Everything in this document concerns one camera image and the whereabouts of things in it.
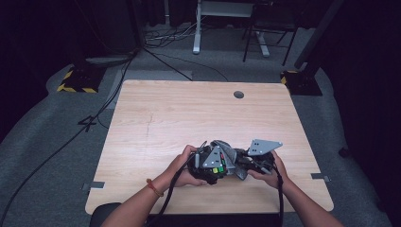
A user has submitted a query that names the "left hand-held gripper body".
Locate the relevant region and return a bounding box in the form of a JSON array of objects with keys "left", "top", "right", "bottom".
[{"left": 188, "top": 140, "right": 229, "bottom": 186}]

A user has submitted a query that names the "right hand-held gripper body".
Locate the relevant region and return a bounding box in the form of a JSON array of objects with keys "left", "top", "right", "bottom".
[{"left": 240, "top": 138, "right": 284, "bottom": 176}]

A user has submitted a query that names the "person's right hand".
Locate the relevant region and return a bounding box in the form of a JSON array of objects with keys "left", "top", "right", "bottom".
[{"left": 246, "top": 149, "right": 290, "bottom": 190}]

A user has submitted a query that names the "person's left hand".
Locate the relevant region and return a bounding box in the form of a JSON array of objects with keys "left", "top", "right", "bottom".
[{"left": 163, "top": 144, "right": 209, "bottom": 189}]

